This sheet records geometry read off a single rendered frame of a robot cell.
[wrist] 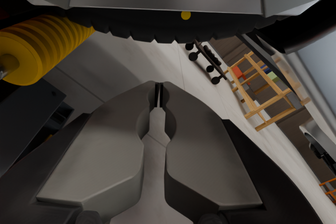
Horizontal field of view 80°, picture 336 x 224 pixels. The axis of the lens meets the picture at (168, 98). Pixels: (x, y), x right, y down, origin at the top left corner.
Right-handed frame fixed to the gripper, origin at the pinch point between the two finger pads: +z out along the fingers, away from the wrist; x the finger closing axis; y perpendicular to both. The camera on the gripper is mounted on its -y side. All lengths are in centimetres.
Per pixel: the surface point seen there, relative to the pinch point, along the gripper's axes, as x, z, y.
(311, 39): 24.2, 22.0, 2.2
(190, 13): 3.2, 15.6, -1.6
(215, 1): 4.2, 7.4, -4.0
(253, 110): 210, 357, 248
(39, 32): -13.4, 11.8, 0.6
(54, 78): -50, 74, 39
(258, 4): 7.8, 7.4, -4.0
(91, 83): -39, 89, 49
